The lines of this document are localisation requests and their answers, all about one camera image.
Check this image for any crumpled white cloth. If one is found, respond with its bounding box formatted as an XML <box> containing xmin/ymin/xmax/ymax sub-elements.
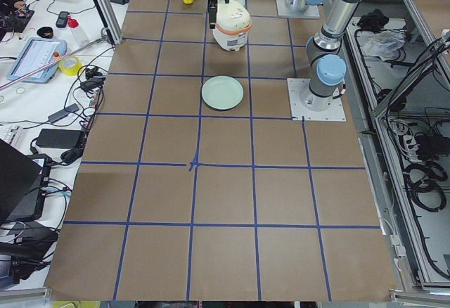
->
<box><xmin>361</xmin><ymin>31</ymin><xmax>406</xmax><ymax>61</ymax></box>

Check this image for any black power adapter brick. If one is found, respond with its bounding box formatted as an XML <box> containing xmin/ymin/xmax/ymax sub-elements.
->
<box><xmin>36</xmin><ymin>129</ymin><xmax>82</xmax><ymax>149</ymax></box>

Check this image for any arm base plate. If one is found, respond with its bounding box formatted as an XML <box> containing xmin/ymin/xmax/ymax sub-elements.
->
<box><xmin>287</xmin><ymin>78</ymin><xmax>346</xmax><ymax>122</ymax></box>
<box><xmin>276</xmin><ymin>0</ymin><xmax>320</xmax><ymax>20</ymax></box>

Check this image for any near blue teach pendant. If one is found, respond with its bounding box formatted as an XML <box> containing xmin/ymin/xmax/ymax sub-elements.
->
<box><xmin>6</xmin><ymin>38</ymin><xmax>68</xmax><ymax>80</ymax></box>

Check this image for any black laptop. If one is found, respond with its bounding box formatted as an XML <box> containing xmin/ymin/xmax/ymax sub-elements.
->
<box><xmin>1</xmin><ymin>141</ymin><xmax>51</xmax><ymax>224</ymax></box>

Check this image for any aluminium frame post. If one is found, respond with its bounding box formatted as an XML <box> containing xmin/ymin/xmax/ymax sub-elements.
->
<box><xmin>93</xmin><ymin>0</ymin><xmax>123</xmax><ymax>45</ymax></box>

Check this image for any black phone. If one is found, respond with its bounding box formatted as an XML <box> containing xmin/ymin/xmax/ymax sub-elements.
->
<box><xmin>56</xmin><ymin>11</ymin><xmax>69</xmax><ymax>28</ymax></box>

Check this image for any near pale green plate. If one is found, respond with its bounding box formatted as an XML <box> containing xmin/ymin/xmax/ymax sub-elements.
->
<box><xmin>201</xmin><ymin>76</ymin><xmax>244</xmax><ymax>110</ymax></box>

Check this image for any white rice cooker orange handle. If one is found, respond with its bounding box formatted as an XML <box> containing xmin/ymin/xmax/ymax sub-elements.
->
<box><xmin>212</xmin><ymin>0</ymin><xmax>252</xmax><ymax>51</ymax></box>

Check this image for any yellow tape roll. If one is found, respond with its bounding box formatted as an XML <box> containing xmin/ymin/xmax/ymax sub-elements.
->
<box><xmin>58</xmin><ymin>56</ymin><xmax>82</xmax><ymax>76</ymax></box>

